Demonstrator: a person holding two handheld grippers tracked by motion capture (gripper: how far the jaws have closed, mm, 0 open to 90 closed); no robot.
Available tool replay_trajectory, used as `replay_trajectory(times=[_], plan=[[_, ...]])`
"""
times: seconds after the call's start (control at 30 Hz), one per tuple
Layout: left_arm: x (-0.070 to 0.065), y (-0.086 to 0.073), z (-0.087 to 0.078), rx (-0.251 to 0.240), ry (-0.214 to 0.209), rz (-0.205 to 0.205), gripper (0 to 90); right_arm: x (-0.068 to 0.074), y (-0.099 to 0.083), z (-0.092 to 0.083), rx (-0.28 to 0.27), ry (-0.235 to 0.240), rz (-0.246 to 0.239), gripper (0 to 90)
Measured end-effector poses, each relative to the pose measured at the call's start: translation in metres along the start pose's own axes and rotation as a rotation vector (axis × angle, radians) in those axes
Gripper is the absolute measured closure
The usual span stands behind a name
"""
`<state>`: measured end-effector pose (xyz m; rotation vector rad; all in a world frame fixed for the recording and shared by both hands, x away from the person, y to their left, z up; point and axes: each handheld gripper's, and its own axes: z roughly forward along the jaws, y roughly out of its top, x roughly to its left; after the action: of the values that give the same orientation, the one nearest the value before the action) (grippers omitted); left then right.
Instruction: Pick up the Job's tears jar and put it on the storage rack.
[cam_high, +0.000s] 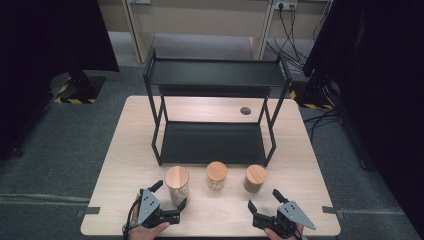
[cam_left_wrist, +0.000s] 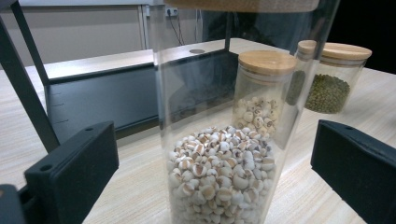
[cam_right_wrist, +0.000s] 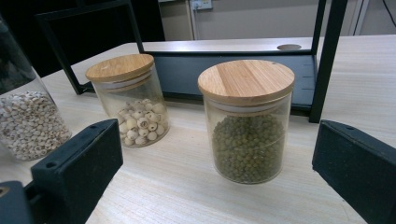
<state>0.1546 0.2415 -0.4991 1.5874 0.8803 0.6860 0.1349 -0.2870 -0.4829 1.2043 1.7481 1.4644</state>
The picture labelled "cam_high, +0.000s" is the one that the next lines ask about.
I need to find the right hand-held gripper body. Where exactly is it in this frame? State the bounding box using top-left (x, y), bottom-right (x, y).
top-left (252, 200), bottom-right (317, 239)

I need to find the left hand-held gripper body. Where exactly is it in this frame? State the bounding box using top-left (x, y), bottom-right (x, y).
top-left (137, 188), bottom-right (182, 230)

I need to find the tall glass jar wooden lid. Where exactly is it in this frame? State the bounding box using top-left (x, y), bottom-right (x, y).
top-left (163, 165), bottom-right (190, 208)

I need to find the short green jar wooden lid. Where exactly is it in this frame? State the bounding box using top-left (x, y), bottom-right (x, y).
top-left (243, 164), bottom-right (268, 194)

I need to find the medium glass jar wooden lid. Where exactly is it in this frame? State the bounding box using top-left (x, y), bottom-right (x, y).
top-left (205, 161), bottom-right (229, 192)

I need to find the black two-tier metal shelf rack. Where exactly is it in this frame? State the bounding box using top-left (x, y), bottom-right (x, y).
top-left (143, 46), bottom-right (294, 168)

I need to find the person's left hand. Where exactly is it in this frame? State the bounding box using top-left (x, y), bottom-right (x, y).
top-left (128, 196), bottom-right (171, 240)

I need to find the person's right hand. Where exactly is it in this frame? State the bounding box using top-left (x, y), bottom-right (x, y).
top-left (263, 224), bottom-right (305, 240)

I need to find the grey floor tape piece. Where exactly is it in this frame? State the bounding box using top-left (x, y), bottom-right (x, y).
top-left (76, 206), bottom-right (101, 218)
top-left (321, 205), bottom-right (344, 216)

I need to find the striped-edge black stand base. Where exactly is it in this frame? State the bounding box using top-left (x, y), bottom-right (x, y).
top-left (49, 71), bottom-right (107, 105)
top-left (289, 79), bottom-right (334, 111)

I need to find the black curtain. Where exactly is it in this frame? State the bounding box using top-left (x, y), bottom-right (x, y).
top-left (0, 0), bottom-right (120, 161)
top-left (302, 0), bottom-right (424, 231)

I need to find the beige cabinet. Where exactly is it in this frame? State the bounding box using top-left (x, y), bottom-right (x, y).
top-left (98, 0), bottom-right (334, 65)

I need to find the left hand-held gripper black cable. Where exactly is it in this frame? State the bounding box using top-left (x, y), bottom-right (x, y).
top-left (121, 198), bottom-right (142, 240)

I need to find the black floor cable bundle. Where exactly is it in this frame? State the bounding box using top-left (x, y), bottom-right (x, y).
top-left (302, 106), bottom-right (342, 142)

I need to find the black power cable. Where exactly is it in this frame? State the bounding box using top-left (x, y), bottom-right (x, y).
top-left (278, 3), bottom-right (303, 63)
top-left (289, 3), bottom-right (306, 66)

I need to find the white wall power socket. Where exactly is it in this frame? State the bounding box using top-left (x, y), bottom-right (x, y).
top-left (273, 0), bottom-right (298, 11)

